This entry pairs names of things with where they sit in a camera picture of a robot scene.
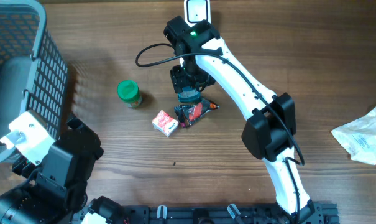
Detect red white packet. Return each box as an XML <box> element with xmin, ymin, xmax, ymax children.
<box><xmin>152</xmin><ymin>110</ymin><xmax>179</xmax><ymax>137</ymax></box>

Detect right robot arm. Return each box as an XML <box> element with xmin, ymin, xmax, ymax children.
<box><xmin>163</xmin><ymin>16</ymin><xmax>314</xmax><ymax>223</ymax></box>

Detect white barcode scanner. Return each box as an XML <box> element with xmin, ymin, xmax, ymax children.
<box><xmin>184</xmin><ymin>0</ymin><xmax>211</xmax><ymax>26</ymax></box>

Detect black red snack packet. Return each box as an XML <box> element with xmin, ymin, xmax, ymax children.
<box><xmin>174</xmin><ymin>98</ymin><xmax>219</xmax><ymax>128</ymax></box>

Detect blue bottle with white cap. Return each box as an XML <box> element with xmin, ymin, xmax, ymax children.
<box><xmin>177</xmin><ymin>87</ymin><xmax>202</xmax><ymax>103</ymax></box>

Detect green lid jar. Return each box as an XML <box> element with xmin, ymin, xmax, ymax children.
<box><xmin>117</xmin><ymin>80</ymin><xmax>142</xmax><ymax>108</ymax></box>

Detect beige PanTree snack pouch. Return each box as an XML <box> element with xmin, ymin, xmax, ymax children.
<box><xmin>331</xmin><ymin>107</ymin><xmax>376</xmax><ymax>166</ymax></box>

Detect grey plastic mesh basket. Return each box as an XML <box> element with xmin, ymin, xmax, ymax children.
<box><xmin>0</xmin><ymin>0</ymin><xmax>69</xmax><ymax>163</ymax></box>

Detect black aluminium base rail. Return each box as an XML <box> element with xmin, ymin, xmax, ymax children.
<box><xmin>123</xmin><ymin>202</ymin><xmax>340</xmax><ymax>224</ymax></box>

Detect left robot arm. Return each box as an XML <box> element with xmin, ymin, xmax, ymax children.
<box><xmin>0</xmin><ymin>115</ymin><xmax>128</xmax><ymax>223</ymax></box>

